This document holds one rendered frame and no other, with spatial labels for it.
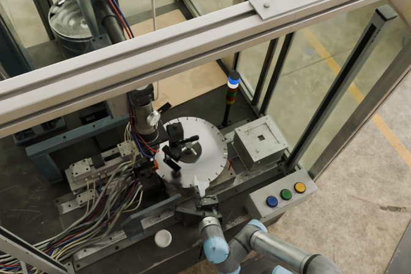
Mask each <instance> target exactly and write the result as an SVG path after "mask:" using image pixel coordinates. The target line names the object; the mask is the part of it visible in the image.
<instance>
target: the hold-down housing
mask: <svg viewBox="0 0 411 274"><path fill-rule="evenodd" d="M166 132H167V134H168V136H169V149H170V152H171V155H174V154H178V153H181V152H182V145H178V142H180V140H183V139H184V130H183V126H182V123H181V122H177V123H175V122H174V123H173V124H168V125H166Z"/></svg>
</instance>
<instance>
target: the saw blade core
mask: <svg viewBox="0 0 411 274"><path fill-rule="evenodd" d="M178 120H179V121H178ZM178 120H177V119H174V120H171V121H169V122H167V123H166V124H164V125H163V126H164V128H165V130H166V125H168V124H169V123H170V124H173V123H174V122H175V123H177V122H181V123H182V126H183V130H184V138H190V137H191V136H194V135H199V141H198V142H199V143H200V145H201V147H202V154H201V156H200V158H199V159H198V160H196V161H194V162H192V163H186V162H183V161H181V160H180V161H179V162H178V163H176V162H175V161H174V160H173V159H172V158H170V157H168V158H167V157H166V158H165V154H164V152H163V151H162V148H163V147H164V146H165V145H167V146H168V147H169V141H166V142H164V143H161V144H160V149H159V152H157V153H156V154H155V160H156V161H157V163H158V166H157V167H155V168H154V170H155V172H156V173H157V174H158V175H159V176H160V177H161V178H162V179H163V180H164V181H166V182H167V183H170V182H171V181H172V182H171V183H170V184H171V185H174V186H177V187H181V188H190V184H191V188H194V185H193V178H194V176H196V178H197V181H201V182H208V183H210V182H211V181H213V180H214V179H216V178H217V177H218V175H220V173H221V172H222V170H223V169H224V167H225V164H226V161H227V158H228V155H227V154H224V153H227V152H228V150H224V149H228V148H227V144H226V141H225V138H224V136H223V135H222V134H221V133H220V131H219V129H217V128H216V127H215V126H214V125H213V124H211V123H210V122H207V121H205V120H203V119H200V118H197V120H196V117H188V120H187V117H180V118H178ZM213 126H214V127H213ZM212 127H213V128H212ZM218 133H219V134H218ZM222 141H223V142H222ZM221 166H222V167H221ZM157 168H158V169H157ZM156 169H157V170H156ZM216 173H217V174H216ZM163 175H164V176H163ZM209 179H210V180H209ZM180 184H181V186H180Z"/></svg>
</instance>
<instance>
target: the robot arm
mask: <svg viewBox="0 0 411 274"><path fill-rule="evenodd" d="M193 185H194V192H195V196H196V200H195V203H196V206H195V209H196V210H191V209H185V208H181V207H177V208H176V209H175V211H174V218H175V220H178V221H183V222H187V223H193V224H198V225H199V230H200V234H201V238H202V243H203V246H204V253H205V255H206V257H207V259H208V260H209V261H210V262H212V263H214V265H215V267H216V269H217V270H218V272H219V273H220V274H239V271H240V264H239V263H240V262H241V261H242V260H243V259H244V258H245V257H246V256H247V255H248V254H249V253H250V252H251V251H252V250H253V251H255V252H257V253H259V254H261V255H263V256H264V257H266V258H267V259H270V260H271V261H273V262H274V263H276V264H278V266H277V267H271V268H268V269H266V270H264V271H263V272H262V273H261V274H343V272H342V271H341V269H340V268H339V267H338V266H337V265H336V264H335V263H334V262H333V261H332V260H331V259H329V258H327V257H325V256H323V255H321V254H318V253H316V254H311V253H309V252H307V251H305V250H302V249H300V248H298V247H296V246H294V245H292V244H290V243H287V242H285V241H284V240H281V239H279V238H277V237H275V236H273V235H271V234H269V233H267V230H266V228H265V226H264V225H263V224H262V223H260V222H259V221H258V220H251V221H250V222H249V223H248V224H246V225H245V226H244V228H243V229H242V230H241V231H240V232H239V233H238V234H237V235H236V236H235V237H234V238H233V239H232V240H231V241H230V242H229V243H227V242H226V240H225V238H224V235H223V231H222V230H221V226H220V225H222V224H223V221H222V219H223V218H222V215H220V211H219V203H218V200H217V196H216V195H215V194H213V195H207V196H206V198H201V197H203V196H204V195H205V189H206V188H208V187H209V183H208V182H201V181H197V178H196V176H194V178H193ZM199 191H200V193H199Z"/></svg>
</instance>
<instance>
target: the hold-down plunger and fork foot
mask: <svg viewBox="0 0 411 274"><path fill-rule="evenodd" d="M162 151H163V152H164V154H165V158H166V155H168V156H169V157H170V158H172V159H173V160H174V161H175V162H176V163H178V162H179V161H180V160H181V159H182V157H181V156H180V155H179V154H174V155H171V152H170V149H169V147H168V146H167V145H165V146H164V147H163V148H162Z"/></svg>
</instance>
